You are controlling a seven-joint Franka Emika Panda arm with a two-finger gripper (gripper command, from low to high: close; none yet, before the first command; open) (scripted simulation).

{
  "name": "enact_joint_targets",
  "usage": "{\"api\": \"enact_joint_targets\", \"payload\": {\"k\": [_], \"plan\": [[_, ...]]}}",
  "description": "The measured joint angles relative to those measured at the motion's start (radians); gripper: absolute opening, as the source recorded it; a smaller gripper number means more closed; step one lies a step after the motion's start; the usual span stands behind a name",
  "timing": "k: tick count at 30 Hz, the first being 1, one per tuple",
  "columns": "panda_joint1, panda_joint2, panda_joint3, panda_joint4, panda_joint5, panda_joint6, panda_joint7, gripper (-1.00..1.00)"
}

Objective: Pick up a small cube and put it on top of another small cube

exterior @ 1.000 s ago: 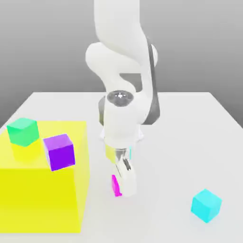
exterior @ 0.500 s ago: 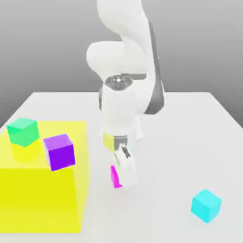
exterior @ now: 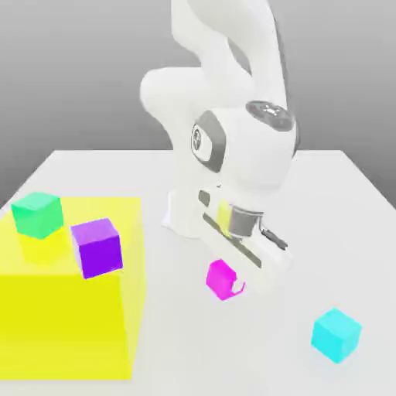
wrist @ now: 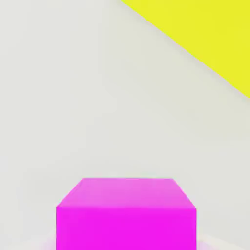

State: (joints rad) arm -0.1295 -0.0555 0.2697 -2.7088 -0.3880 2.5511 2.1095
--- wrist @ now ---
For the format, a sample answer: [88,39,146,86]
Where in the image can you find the small magenta cube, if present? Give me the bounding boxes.
[56,177,197,250]

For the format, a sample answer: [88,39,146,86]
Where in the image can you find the large yellow box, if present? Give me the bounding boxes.
[120,0,250,99]

